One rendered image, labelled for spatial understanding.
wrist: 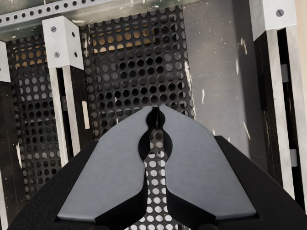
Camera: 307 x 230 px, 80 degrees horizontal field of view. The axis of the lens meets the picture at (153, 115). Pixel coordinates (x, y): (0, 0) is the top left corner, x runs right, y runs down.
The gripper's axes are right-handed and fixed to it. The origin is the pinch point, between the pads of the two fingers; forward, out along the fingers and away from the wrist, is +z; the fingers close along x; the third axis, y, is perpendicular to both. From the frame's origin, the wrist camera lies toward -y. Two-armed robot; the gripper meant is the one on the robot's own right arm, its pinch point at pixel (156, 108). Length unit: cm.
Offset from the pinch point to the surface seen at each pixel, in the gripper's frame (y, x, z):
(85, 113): 19.4, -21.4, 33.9
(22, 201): 43, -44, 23
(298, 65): 6.9, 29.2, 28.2
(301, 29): 1.4, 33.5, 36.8
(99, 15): -4.3, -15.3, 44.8
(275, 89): 11.4, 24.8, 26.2
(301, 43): 4.2, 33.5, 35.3
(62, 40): 0.5, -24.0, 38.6
